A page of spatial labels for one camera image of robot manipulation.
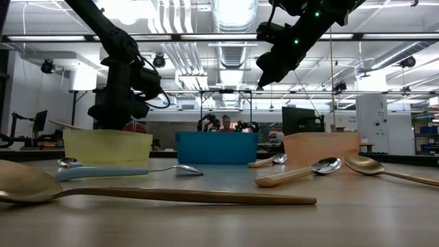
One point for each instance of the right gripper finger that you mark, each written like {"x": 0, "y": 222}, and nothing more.
{"x": 272, "y": 70}

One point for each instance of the yellow plastic bin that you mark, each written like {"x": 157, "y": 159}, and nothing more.
{"x": 103, "y": 147}

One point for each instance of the blue plastic bin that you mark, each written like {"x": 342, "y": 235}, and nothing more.
{"x": 216, "y": 147}

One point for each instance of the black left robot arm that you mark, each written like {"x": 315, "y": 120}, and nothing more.
{"x": 103, "y": 27}

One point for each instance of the black background robot arm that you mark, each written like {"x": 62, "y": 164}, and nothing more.
{"x": 247, "y": 125}
{"x": 209, "y": 120}

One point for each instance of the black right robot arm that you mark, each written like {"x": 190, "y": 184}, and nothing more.
{"x": 326, "y": 13}

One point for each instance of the black computer monitor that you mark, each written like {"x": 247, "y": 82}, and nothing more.
{"x": 298, "y": 120}

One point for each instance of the person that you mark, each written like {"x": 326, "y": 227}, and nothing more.
{"x": 226, "y": 123}

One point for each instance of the small black background monitor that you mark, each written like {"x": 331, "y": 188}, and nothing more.
{"x": 40, "y": 120}

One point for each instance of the orange plastic bin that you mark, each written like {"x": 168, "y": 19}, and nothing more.
{"x": 322, "y": 145}

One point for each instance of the white pillar with signs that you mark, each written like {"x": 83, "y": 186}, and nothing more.
{"x": 372, "y": 137}

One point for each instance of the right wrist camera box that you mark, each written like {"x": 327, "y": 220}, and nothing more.
{"x": 271, "y": 32}

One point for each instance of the silver ceiling duct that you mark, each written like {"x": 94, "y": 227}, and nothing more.
{"x": 233, "y": 55}
{"x": 394, "y": 55}

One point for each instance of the black background workstation frame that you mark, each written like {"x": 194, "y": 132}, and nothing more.
{"x": 73, "y": 109}

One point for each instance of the black ceiling camera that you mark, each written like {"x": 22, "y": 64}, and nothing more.
{"x": 158, "y": 61}
{"x": 408, "y": 61}
{"x": 339, "y": 86}
{"x": 47, "y": 66}

